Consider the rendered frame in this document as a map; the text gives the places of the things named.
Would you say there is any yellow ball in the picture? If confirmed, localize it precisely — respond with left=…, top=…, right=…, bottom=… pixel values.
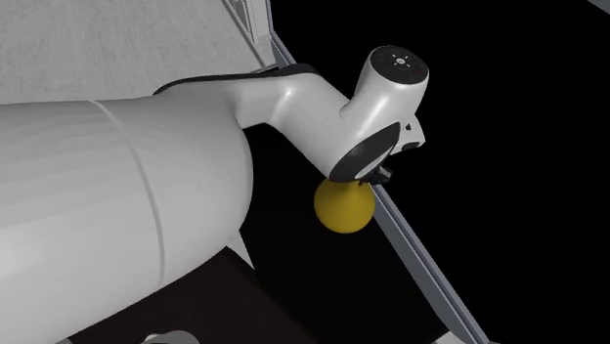
left=313, top=177, right=377, bottom=236

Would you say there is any black table with grey rim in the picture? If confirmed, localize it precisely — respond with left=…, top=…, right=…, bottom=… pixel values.
left=238, top=0, right=484, bottom=344

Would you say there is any dark robot stand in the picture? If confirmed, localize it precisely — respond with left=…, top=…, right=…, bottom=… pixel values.
left=67, top=245, right=320, bottom=344

